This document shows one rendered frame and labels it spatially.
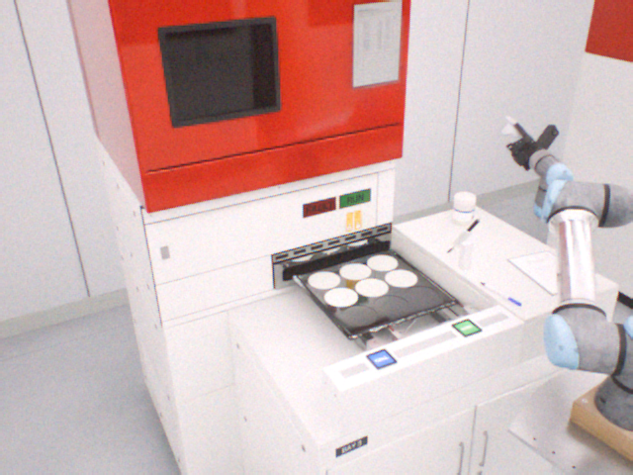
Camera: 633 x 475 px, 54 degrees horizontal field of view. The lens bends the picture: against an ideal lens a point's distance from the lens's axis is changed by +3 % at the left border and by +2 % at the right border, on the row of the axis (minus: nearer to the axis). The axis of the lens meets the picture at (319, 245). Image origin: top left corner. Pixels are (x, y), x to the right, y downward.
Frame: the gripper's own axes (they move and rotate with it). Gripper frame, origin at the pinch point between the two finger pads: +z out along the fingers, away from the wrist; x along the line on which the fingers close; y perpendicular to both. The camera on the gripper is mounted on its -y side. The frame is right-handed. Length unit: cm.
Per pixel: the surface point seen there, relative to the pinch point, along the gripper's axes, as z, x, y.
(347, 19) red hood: -21, -79, 29
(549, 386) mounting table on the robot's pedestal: -89, 6, 41
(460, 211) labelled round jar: -23.6, -3.5, 32.3
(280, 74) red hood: -27, -81, 51
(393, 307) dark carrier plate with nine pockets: -57, -16, 65
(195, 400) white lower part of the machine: -43, -18, 137
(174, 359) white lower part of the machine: -42, -35, 130
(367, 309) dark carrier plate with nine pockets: -56, -20, 71
